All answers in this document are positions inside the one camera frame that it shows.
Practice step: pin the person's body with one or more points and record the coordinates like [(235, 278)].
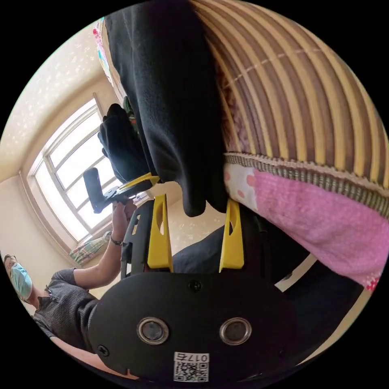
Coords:
[(65, 307)]

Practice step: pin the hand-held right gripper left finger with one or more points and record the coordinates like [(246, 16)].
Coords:
[(159, 240)]

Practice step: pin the person's right forearm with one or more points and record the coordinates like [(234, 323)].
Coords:
[(79, 355)]

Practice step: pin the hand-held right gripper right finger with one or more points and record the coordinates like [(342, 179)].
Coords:
[(232, 246)]

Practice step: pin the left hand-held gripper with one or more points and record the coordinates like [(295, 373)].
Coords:
[(117, 194)]

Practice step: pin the plaid cloth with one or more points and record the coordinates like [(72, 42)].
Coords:
[(88, 248)]

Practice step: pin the person's left hand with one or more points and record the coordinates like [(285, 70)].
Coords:
[(121, 217)]

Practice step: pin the window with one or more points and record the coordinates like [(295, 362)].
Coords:
[(70, 170)]

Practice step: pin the black pants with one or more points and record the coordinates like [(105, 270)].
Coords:
[(164, 91)]

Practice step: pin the person's left forearm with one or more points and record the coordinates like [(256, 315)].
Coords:
[(101, 264)]

